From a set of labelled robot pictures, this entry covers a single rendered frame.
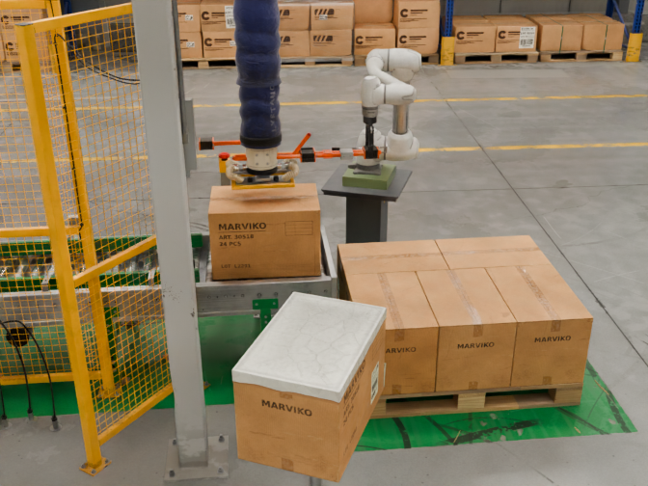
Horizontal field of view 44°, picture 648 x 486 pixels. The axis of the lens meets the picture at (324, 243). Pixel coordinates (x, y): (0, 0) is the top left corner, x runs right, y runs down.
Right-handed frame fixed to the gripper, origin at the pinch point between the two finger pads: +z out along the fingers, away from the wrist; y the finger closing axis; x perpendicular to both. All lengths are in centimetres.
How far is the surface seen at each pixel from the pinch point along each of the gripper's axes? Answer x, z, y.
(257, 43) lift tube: -59, -63, 13
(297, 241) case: -42, 43, 22
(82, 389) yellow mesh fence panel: -146, 72, 106
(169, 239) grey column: -101, -3, 111
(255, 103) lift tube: -62, -32, 12
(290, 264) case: -46, 57, 21
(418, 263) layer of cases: 28, 65, 12
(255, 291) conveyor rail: -66, 65, 35
